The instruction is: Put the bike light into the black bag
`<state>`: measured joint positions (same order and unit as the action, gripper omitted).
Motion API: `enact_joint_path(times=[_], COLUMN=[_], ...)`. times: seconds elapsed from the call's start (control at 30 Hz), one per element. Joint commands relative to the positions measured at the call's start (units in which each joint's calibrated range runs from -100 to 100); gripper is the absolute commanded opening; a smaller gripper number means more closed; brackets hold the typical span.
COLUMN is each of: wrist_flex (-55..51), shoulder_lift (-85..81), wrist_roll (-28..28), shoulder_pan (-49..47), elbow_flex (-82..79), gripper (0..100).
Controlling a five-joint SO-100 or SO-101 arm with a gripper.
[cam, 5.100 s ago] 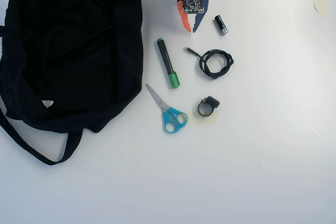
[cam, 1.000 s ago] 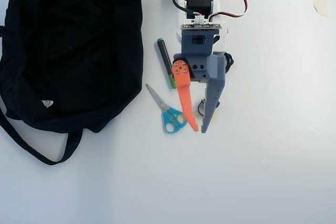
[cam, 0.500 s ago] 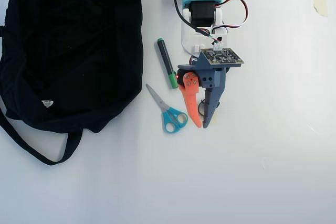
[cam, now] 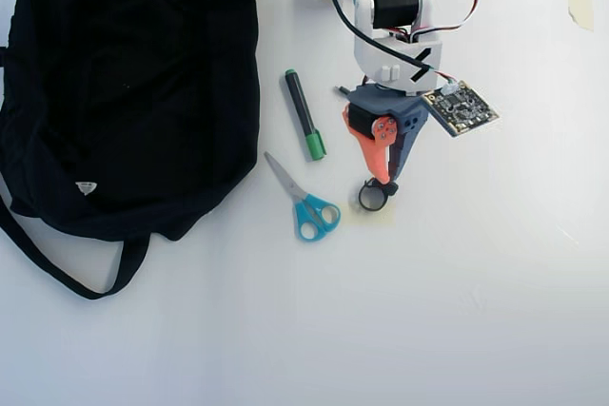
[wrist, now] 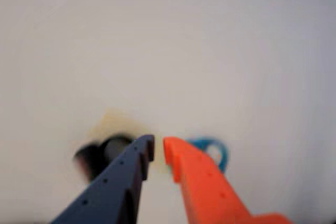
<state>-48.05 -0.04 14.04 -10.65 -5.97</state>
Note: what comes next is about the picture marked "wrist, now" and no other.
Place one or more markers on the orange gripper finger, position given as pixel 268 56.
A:
pixel 207 187

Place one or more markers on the navy blue gripper finger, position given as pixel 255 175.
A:
pixel 113 187

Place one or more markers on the wide masking tape strip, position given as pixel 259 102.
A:
pixel 115 121

